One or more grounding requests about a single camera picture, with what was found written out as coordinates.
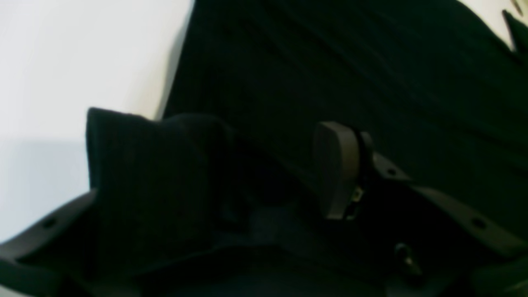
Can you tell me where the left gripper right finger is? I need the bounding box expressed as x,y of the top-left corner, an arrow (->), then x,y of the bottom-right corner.
313,121 -> 527,297

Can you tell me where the black T-shirt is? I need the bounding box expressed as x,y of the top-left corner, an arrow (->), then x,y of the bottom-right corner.
87,0 -> 527,297

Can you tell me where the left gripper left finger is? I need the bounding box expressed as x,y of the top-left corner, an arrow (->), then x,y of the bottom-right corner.
0,189 -> 97,297

